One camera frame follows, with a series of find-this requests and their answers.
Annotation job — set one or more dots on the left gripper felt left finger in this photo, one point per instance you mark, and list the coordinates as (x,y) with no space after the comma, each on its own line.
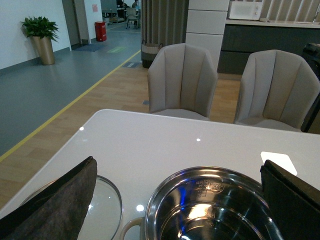
(57,212)

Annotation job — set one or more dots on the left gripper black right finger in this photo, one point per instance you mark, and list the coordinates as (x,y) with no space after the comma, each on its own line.
(294,204)

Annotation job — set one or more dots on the glass pot lid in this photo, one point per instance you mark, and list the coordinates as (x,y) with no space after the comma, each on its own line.
(104,212)

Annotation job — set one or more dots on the stainless steel pot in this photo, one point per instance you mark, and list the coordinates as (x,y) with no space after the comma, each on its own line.
(206,203)

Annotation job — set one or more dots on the right beige upholstered chair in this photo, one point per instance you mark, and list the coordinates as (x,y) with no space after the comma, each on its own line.
(277,90)

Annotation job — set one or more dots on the beige upholstered chair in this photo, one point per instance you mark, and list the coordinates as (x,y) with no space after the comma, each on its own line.
(277,90)
(181,82)

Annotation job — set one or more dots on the left beige upholstered chair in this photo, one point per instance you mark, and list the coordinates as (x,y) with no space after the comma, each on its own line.
(181,82)

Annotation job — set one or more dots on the dark kitchen counter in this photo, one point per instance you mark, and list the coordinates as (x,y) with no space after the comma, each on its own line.
(240,40)

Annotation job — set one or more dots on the green potted plant gold planter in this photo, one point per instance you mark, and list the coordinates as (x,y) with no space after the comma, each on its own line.
(43,32)

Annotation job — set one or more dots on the woven laundry basket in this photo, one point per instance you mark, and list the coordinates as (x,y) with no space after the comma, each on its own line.
(148,52)

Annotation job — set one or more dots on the red bin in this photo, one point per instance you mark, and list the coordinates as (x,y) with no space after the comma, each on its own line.
(100,31)

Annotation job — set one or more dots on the white microwave oven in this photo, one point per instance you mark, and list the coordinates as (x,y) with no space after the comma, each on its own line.
(245,10)

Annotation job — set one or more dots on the white pillar cabinet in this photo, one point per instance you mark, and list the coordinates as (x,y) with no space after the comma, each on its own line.
(206,20)

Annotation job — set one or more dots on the distant office chair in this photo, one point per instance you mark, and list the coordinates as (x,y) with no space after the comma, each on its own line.
(132,16)

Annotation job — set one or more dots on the grey curtain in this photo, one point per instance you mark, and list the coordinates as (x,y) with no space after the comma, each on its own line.
(164,21)

